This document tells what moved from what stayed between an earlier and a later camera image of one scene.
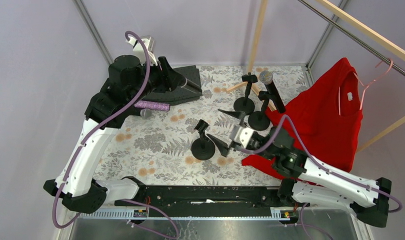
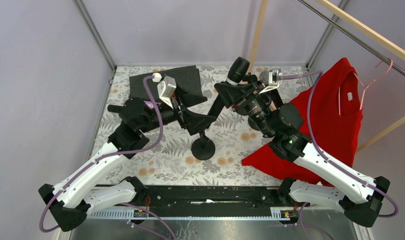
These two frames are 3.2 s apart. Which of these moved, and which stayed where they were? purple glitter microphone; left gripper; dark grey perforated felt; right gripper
Moved: right gripper; left gripper
Stayed: dark grey perforated felt; purple glitter microphone
